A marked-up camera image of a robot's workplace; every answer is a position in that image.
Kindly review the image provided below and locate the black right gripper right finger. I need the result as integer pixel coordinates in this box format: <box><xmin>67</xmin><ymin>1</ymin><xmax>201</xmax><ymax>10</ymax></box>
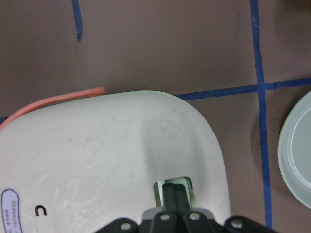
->
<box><xmin>173</xmin><ymin>184</ymin><xmax>190</xmax><ymax>214</ymax></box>

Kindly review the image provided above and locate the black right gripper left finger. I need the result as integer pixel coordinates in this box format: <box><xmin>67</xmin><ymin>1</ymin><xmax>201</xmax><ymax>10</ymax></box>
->
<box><xmin>162</xmin><ymin>183</ymin><xmax>177</xmax><ymax>213</ymax></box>

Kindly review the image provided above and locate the white rice cooker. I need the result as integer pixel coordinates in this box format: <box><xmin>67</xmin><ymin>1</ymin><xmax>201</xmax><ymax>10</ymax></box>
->
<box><xmin>0</xmin><ymin>91</ymin><xmax>231</xmax><ymax>233</ymax></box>

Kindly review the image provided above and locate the green plate near right arm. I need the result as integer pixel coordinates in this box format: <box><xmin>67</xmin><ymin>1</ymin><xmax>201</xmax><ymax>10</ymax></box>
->
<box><xmin>277</xmin><ymin>92</ymin><xmax>311</xmax><ymax>208</ymax></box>

